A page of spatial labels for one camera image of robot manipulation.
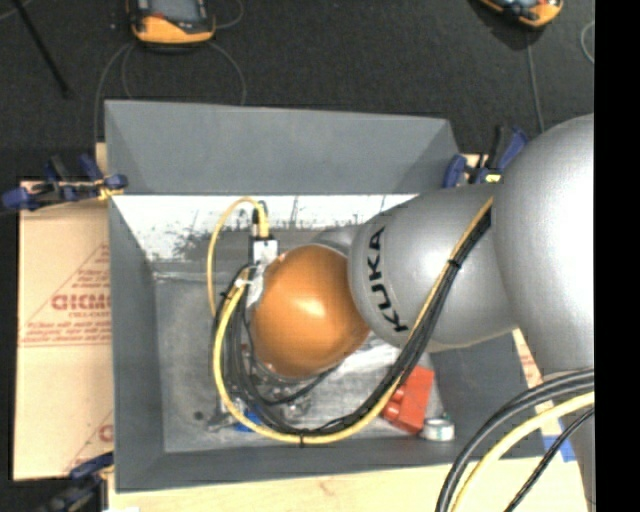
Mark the black cylinder on white bracket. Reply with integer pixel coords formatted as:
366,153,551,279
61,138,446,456
238,201,280,306

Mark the red toy block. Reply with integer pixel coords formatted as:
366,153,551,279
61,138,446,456
381,366,437,434

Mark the small blue object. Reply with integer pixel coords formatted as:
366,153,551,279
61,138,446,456
233,407,267,434

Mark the grey metal bin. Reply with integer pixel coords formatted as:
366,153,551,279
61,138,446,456
103,99,545,491

